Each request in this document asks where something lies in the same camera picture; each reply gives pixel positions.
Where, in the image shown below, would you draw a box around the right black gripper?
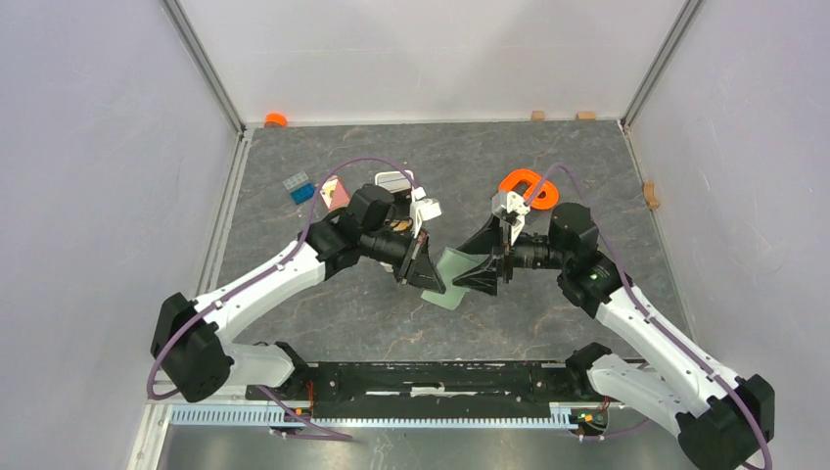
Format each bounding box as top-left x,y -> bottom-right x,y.
452,213 -> 570,297

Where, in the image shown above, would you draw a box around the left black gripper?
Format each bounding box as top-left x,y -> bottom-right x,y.
361,225 -> 445,294

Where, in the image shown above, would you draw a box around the green card holder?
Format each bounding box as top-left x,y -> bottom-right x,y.
421,247 -> 486,310

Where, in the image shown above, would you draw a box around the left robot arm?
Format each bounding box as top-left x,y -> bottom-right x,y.
147,184 -> 445,402

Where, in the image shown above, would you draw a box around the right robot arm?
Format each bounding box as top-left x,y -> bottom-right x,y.
453,203 -> 775,469

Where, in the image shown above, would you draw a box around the gold cards in tray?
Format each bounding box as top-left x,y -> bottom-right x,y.
390,218 -> 412,232

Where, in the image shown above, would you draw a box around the orange curved track piece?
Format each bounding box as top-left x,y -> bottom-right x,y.
498,168 -> 560,211

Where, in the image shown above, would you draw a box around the white rectangular tray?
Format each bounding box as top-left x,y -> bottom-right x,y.
374,170 -> 413,194

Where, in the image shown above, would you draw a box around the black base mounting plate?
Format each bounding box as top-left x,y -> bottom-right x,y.
273,360 -> 604,419

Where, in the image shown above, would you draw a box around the pink wooden block puzzle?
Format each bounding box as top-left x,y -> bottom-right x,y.
319,176 -> 350,212

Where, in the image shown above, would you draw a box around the blue grey lego bricks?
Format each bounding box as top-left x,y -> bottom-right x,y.
283,171 -> 317,206

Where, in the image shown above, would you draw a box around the curved wooden piece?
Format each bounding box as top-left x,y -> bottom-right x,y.
642,181 -> 661,211

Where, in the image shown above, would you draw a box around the orange tape roll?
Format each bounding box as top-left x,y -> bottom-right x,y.
263,113 -> 288,128

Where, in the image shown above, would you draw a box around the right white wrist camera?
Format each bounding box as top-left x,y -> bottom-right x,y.
491,191 -> 530,246

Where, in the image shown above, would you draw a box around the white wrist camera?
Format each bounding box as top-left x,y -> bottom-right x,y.
491,191 -> 530,246
409,187 -> 442,236

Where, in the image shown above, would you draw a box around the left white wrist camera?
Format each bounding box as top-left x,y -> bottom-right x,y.
409,187 -> 442,236

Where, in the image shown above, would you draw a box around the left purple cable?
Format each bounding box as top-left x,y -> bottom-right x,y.
146,157 -> 416,400

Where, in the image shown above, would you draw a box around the purple cable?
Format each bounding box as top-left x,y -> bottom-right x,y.
525,162 -> 774,470
146,157 -> 416,400

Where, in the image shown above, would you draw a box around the aluminium frame rail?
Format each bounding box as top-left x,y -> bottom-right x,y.
145,362 -> 731,430

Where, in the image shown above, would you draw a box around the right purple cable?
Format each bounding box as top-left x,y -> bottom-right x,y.
525,162 -> 774,470

